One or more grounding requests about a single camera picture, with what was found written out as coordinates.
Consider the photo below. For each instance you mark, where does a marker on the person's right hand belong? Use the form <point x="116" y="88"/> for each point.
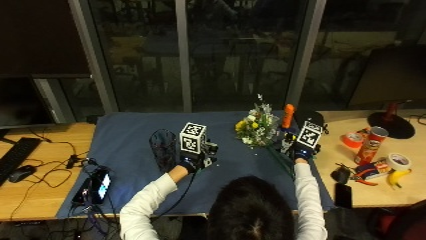
<point x="302" y="152"/>

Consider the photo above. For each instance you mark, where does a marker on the person's left hand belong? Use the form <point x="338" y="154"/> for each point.
<point x="194" y="161"/>

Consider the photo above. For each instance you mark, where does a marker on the yellow white flower bouquet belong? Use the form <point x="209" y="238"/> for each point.
<point x="258" y="128"/>

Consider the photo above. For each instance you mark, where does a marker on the right glove marker cube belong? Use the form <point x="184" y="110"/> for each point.
<point x="309" y="135"/>

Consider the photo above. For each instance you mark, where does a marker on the glove marker cube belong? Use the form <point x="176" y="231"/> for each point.
<point x="192" y="137"/>
<point x="309" y="135"/>

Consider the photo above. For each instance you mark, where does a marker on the left glove marker cube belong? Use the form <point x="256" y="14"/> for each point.
<point x="192" y="137"/>

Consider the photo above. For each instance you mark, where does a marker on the orange cylindrical object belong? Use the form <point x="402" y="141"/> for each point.
<point x="288" y="116"/>

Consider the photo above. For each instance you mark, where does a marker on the black round object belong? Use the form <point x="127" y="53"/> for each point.
<point x="312" y="116"/>

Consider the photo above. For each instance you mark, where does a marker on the dark transparent vase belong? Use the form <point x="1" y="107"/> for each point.
<point x="163" y="146"/>

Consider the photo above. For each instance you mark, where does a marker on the orange tape roll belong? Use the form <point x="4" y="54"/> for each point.
<point x="353" y="140"/>

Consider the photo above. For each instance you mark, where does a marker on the small black pouch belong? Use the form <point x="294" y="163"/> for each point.
<point x="341" y="174"/>

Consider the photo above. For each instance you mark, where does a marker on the blue table cloth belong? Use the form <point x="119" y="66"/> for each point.
<point x="128" y="150"/>

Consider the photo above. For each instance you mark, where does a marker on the red chips can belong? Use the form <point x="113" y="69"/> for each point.
<point x="372" y="146"/>

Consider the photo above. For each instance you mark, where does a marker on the black phone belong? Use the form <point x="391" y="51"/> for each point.
<point x="342" y="196"/>

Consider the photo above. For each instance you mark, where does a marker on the red blue snack packet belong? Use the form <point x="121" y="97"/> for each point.
<point x="373" y="170"/>

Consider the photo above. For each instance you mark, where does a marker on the white tape roll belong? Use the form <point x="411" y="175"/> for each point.
<point x="398" y="161"/>

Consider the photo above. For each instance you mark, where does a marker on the yellow banana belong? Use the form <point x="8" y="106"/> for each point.
<point x="397" y="176"/>

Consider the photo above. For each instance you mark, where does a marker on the phone with lit screen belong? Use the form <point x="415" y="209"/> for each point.
<point x="101" y="186"/>

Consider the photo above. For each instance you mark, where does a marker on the black monitor with red stand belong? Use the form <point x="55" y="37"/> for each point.
<point x="390" y="76"/>

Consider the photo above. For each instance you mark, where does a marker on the black box device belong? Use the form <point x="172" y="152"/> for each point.
<point x="83" y="192"/>

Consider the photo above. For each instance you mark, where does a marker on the red chair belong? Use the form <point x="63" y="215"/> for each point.
<point x="399" y="223"/>

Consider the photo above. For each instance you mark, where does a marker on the black computer mouse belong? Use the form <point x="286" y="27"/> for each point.
<point x="21" y="173"/>

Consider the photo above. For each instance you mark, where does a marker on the black keyboard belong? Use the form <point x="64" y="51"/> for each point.
<point x="17" y="156"/>

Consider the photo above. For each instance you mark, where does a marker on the grey window frame post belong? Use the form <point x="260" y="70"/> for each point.
<point x="182" y="56"/>
<point x="306" y="50"/>
<point x="91" y="56"/>

